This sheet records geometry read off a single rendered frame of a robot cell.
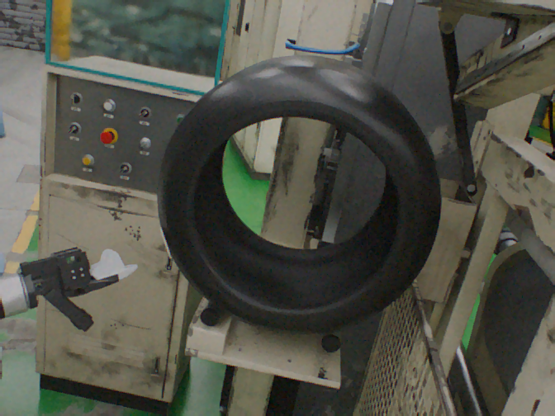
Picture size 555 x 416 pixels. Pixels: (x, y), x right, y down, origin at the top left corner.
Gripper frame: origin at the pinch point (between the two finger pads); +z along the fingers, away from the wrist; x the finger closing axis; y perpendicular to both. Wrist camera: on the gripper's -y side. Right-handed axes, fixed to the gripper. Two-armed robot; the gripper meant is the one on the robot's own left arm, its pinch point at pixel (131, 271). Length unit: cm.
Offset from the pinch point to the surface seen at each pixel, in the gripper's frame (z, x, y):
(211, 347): 14.8, 2.0, -23.4
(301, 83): 31, -26, 32
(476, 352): 109, 3, -62
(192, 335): 11.7, 3.8, -19.7
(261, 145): 224, 312, -1
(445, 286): 79, -13, -26
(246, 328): 28.1, 8.9, -25.2
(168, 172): 9.9, -5.1, 18.9
